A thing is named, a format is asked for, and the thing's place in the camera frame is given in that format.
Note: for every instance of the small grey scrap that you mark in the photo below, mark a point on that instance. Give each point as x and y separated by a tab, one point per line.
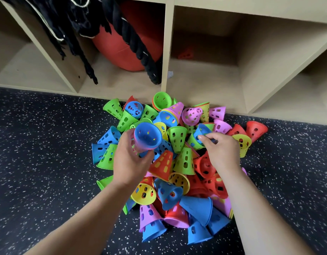
170	74

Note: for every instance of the beige wooden cubby shelf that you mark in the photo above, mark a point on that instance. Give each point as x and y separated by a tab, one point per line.
259	63

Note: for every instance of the person's left thumb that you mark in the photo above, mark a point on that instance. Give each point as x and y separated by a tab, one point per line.
147	160

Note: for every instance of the nested pink and blue cones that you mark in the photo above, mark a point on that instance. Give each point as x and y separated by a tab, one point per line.
148	135

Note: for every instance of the person's left forearm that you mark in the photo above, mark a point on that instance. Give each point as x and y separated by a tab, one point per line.
91	217

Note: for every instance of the small red cone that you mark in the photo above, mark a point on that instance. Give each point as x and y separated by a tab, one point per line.
186	53

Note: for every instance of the person's right fingers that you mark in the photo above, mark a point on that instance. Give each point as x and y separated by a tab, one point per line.
207	138

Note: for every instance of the person's right forearm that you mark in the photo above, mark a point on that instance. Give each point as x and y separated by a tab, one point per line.
256	215

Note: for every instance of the person's right hand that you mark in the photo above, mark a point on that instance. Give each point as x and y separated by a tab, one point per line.
224	151

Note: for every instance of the person's left hand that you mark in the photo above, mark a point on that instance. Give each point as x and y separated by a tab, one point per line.
126	164

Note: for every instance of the large red ball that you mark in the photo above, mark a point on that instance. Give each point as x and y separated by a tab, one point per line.
118	47

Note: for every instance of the single blue perforated cone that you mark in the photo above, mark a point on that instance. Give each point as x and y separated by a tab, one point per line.
200	130

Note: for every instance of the pile of colourful perforated cones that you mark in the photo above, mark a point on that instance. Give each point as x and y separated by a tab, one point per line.
184	161

